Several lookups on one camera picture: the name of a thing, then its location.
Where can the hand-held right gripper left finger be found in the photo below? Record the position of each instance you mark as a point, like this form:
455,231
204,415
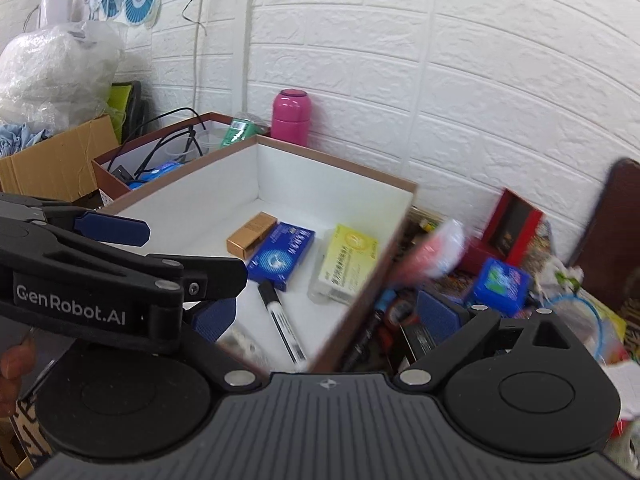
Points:
215,317

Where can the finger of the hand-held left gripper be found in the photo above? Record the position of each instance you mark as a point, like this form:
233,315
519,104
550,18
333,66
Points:
210,275
115,228

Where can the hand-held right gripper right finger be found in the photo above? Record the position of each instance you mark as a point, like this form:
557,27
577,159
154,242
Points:
442,312

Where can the gold box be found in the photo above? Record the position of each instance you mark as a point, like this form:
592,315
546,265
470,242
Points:
250,235

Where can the white marker pen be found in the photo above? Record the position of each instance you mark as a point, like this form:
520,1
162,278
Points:
282,322

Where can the blue medicine box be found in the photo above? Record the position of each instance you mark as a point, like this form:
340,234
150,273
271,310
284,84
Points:
280,257

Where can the brown cardboard box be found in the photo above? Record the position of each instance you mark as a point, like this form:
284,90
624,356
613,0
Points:
240,195

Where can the yellow medicine box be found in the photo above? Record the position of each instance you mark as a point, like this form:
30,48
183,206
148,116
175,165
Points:
345,265

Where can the person's left hand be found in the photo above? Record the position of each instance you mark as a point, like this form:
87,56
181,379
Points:
15,365

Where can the pink tissue packet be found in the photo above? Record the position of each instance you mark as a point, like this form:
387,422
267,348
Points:
432,255

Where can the maroon cardboard box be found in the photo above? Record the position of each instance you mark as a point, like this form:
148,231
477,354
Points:
115,170

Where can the small blue box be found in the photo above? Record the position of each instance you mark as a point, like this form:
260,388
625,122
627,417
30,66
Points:
500,285

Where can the blue packet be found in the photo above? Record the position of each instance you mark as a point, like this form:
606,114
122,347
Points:
157,172

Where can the black pen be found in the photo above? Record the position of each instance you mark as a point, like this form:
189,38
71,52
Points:
365,340

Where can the plain corrugated cardboard box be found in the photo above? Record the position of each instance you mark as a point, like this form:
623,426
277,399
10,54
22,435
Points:
60,160

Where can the red jewelry box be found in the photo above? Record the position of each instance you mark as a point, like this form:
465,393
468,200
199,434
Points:
510,230

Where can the green and black chair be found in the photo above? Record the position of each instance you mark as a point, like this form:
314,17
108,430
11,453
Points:
122,105

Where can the white artificial flowers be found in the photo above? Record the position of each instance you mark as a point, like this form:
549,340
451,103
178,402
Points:
562,275

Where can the light blue cloth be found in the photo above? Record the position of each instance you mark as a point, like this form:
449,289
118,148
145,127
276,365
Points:
20,137

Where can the clear plastic bag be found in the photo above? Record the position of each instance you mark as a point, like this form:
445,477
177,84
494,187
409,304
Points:
55,75

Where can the cardboard sheet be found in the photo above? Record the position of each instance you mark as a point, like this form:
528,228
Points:
12,460

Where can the yellow flat box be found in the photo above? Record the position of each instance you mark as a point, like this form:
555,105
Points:
612,325

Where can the pink thermos bottle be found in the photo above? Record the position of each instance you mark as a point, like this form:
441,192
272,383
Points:
291,117

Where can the dark brown wooden board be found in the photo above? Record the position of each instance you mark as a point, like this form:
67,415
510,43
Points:
615,225

